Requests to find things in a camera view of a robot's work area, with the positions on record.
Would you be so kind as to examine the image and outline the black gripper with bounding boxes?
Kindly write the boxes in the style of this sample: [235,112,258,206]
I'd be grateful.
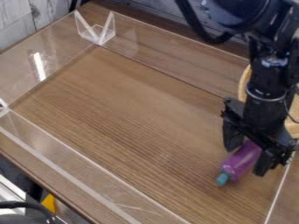
[222,96,298,177]

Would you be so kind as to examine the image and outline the purple toy eggplant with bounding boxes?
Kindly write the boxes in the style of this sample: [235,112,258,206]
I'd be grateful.
[217,140,262,186]

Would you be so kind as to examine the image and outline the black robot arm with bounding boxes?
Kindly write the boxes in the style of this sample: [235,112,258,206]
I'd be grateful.
[175,0,299,176]

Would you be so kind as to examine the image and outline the brown wooden bowl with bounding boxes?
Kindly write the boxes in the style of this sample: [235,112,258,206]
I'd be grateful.
[238,66,299,138]

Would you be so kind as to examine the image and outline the clear acrylic tray walls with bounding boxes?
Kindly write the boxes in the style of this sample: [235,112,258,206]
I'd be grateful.
[0,15,299,224]

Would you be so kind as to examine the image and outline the yellow and black device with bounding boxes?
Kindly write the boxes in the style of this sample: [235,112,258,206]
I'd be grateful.
[23,192,80,224]

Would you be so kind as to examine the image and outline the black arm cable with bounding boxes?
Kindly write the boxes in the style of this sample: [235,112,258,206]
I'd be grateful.
[283,91,299,125]

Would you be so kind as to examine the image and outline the clear acrylic corner bracket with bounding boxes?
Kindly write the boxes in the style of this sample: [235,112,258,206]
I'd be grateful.
[74,11,116,46]

